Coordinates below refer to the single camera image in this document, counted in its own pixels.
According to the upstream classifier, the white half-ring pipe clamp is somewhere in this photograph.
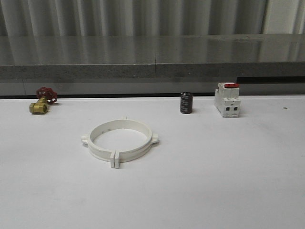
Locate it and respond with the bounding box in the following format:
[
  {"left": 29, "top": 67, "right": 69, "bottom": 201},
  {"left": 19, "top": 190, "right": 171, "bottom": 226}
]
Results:
[
  {"left": 81, "top": 120, "right": 129, "bottom": 168},
  {"left": 113, "top": 119, "right": 159, "bottom": 168}
]

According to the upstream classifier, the black cylindrical capacitor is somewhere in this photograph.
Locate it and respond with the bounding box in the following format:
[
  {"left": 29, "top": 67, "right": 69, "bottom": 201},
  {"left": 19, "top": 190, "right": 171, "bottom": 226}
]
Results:
[{"left": 180, "top": 92, "right": 193, "bottom": 114}]

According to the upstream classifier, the grey stone counter ledge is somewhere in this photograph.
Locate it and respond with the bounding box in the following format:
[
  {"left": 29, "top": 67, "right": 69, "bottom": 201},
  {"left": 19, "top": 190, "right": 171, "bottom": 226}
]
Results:
[{"left": 0, "top": 34, "right": 305, "bottom": 83}]

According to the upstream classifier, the brass valve red handwheel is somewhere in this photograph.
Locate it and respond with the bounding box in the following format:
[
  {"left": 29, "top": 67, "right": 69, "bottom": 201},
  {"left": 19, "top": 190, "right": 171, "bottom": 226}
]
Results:
[{"left": 29, "top": 87, "right": 57, "bottom": 114}]

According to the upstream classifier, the white circuit breaker red switch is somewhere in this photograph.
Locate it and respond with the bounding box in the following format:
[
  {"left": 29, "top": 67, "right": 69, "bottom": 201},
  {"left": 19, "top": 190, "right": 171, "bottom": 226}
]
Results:
[{"left": 214, "top": 83, "right": 241, "bottom": 118}]

